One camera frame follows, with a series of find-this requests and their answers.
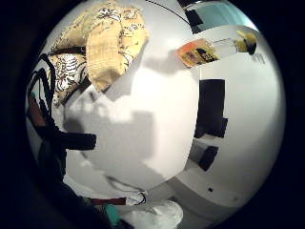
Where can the teal object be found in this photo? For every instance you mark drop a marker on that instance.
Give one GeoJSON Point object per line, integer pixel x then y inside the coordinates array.
{"type": "Point", "coordinates": [112, 214]}

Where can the yellow patterned plush toy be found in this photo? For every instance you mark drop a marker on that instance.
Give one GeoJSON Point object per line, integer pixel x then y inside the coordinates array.
{"type": "Point", "coordinates": [105, 47]}

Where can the white crumpled cloth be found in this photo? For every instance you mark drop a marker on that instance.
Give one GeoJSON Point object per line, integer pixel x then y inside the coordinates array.
{"type": "Point", "coordinates": [155, 216]}

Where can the small black box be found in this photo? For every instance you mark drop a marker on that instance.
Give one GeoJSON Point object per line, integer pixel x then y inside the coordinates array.
{"type": "Point", "coordinates": [208, 158]}

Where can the clear bottle with orange label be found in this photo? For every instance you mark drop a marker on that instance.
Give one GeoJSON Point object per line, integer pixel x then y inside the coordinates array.
{"type": "Point", "coordinates": [203, 52]}

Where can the teal window pane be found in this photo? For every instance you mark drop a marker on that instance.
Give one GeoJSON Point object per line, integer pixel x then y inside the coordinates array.
{"type": "Point", "coordinates": [219, 14]}

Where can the black window frame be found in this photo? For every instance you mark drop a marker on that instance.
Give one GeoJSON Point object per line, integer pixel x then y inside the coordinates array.
{"type": "Point", "coordinates": [193, 19]}

